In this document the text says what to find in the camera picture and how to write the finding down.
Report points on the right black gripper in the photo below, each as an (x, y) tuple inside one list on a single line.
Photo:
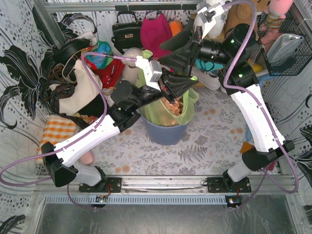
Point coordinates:
[(194, 48)]

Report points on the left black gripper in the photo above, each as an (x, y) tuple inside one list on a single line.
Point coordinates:
[(163, 87)]

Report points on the green plastic trash bag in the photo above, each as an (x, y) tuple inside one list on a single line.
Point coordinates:
[(162, 113)]

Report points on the blue trash bin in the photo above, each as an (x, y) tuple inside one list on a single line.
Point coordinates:
[(165, 136)]

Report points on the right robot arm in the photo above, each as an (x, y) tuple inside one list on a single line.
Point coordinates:
[(241, 84)]

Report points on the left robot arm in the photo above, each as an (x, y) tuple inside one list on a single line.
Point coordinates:
[(62, 160)]

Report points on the magenta fabric bag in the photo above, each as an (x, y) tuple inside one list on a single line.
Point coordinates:
[(153, 33)]

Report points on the cream canvas tote bag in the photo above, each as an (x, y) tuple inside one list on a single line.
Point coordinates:
[(84, 92)]

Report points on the silver foil bag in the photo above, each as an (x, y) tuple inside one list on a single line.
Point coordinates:
[(283, 47)]

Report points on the orange plush toy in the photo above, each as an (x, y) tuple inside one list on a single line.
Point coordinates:
[(176, 27)]

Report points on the crumpled brown paper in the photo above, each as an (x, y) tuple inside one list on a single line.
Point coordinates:
[(176, 107)]

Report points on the teal folded cloth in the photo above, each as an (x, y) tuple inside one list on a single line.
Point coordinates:
[(208, 66)]

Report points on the white plush dog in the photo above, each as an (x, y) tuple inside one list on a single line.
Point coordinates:
[(219, 24)]

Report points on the cream plush lamb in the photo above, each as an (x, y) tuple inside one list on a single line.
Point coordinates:
[(130, 72)]

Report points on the black leather handbag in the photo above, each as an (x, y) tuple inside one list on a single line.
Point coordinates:
[(126, 35)]

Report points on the red clothing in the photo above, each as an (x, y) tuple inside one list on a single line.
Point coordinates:
[(110, 74)]

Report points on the brown teddy bear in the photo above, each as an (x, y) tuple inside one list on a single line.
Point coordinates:
[(242, 13)]

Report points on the yellow plush toy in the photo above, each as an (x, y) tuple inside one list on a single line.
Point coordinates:
[(256, 68)]

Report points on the black cloth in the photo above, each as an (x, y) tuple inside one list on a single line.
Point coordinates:
[(95, 108)]

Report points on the pink plush toy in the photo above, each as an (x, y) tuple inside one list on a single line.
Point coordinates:
[(276, 13)]

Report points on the purple orange sock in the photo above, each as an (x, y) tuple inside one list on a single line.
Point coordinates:
[(246, 146)]

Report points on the pink cylindrical pouch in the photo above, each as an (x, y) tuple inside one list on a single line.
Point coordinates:
[(87, 158)]

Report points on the black round hat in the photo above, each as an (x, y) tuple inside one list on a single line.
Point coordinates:
[(62, 54)]

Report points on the orange checkered towel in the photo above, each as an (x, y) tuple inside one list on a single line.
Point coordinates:
[(57, 129)]

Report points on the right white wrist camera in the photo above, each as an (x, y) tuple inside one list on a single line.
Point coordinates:
[(209, 15)]

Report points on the black wire basket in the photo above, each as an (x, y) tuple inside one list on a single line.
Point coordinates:
[(294, 64)]

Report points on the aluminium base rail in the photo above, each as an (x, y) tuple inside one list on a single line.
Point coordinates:
[(163, 190)]

